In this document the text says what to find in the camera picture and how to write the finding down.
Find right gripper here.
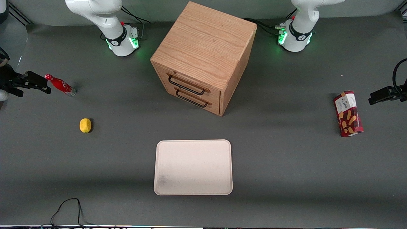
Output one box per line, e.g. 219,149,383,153
0,64,52,97

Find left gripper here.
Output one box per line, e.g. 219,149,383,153
368,85,407,106

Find red coke bottle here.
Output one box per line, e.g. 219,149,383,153
45,74,77,96

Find beige plastic tray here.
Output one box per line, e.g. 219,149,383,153
154,139,233,196

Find red shortbread biscuit box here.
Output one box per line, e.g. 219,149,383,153
333,90,364,137

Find yellow lemon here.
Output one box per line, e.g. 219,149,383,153
79,118,92,133

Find dark grey table mat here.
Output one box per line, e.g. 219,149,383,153
0,12,407,227

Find wooden two-drawer cabinet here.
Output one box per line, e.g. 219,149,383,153
150,1,257,116

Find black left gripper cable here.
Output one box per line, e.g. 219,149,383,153
392,59,407,94

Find black right arm base cables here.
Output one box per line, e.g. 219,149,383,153
120,5,152,40

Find black arm base cables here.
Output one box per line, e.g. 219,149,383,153
243,9,297,37
120,5,152,40

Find black looped floor cable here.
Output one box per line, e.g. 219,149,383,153
50,198,96,228

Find black left arm base cables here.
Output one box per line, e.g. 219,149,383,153
243,9,297,37

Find larger black drawer handle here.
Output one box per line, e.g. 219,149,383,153
167,73,211,96

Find smaller black drawer handle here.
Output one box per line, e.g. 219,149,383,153
174,87,212,108

